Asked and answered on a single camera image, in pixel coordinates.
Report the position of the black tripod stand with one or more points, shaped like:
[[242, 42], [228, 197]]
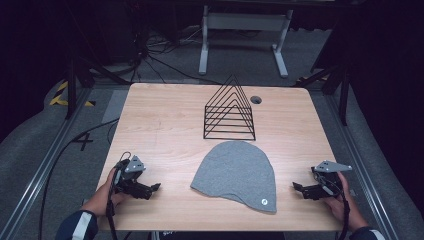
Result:
[[71, 86], [343, 96]]

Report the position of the person's left hand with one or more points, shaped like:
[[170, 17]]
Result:
[[100, 200]]

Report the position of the white metal table frame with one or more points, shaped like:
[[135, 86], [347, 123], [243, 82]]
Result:
[[245, 21]]

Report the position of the person's right hand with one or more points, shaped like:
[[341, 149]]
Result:
[[346, 210]]

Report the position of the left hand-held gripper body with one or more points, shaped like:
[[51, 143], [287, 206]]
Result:
[[128, 185]]

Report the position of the metal floor rail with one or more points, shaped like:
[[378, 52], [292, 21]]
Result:
[[361, 166], [43, 170]]

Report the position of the yellow black floor tape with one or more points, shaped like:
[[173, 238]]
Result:
[[60, 96]]

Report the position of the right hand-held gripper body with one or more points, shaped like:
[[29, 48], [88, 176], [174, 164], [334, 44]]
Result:
[[325, 188]]

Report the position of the grey knit beanie hat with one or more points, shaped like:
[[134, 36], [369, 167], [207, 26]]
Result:
[[235, 175]]

